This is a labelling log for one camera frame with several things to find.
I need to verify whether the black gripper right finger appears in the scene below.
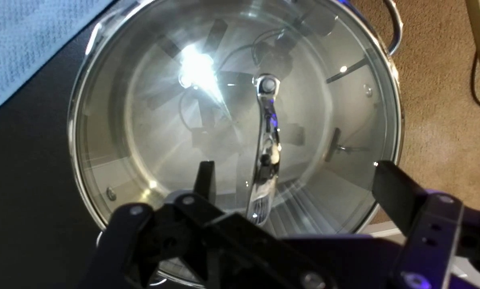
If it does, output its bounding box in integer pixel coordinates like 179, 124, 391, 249
372, 160, 469, 289

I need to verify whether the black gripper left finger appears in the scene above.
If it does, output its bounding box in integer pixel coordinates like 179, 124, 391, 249
81, 160, 237, 289

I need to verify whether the glass pot lid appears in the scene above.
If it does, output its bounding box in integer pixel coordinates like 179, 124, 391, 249
70, 0, 405, 241

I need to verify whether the silver steel pot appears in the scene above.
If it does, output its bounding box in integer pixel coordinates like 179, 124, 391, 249
66, 0, 408, 289

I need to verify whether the blue towel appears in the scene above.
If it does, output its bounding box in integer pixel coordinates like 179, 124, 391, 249
0, 0, 118, 123

